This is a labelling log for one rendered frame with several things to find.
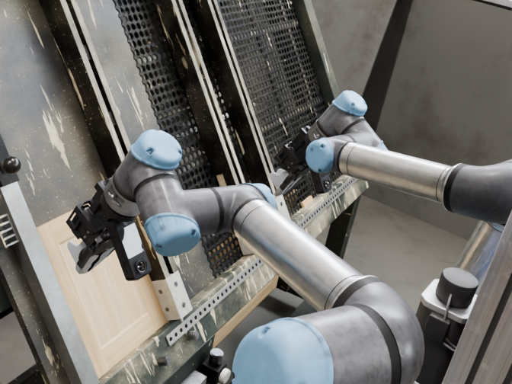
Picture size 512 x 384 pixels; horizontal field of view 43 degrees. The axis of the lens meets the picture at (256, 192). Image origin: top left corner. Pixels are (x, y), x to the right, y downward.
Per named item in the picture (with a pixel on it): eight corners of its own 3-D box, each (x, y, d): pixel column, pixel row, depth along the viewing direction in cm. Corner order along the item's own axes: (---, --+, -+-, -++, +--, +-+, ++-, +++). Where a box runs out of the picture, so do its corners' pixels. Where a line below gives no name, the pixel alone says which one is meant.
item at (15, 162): (-2, 177, 148) (8, 176, 136) (-8, 161, 147) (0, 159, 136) (15, 171, 150) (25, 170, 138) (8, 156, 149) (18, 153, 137)
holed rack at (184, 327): (168, 346, 181) (170, 346, 181) (164, 337, 181) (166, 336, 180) (365, 172, 317) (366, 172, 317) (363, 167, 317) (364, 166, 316)
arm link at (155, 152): (150, 164, 98) (134, 122, 102) (120, 207, 104) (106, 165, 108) (193, 167, 103) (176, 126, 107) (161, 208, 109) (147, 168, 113)
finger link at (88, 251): (89, 255, 121) (107, 229, 116) (94, 263, 121) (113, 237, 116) (69, 264, 118) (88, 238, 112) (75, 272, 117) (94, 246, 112)
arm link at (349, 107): (358, 113, 152) (337, 87, 155) (330, 144, 158) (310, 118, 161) (376, 112, 158) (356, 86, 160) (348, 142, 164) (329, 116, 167)
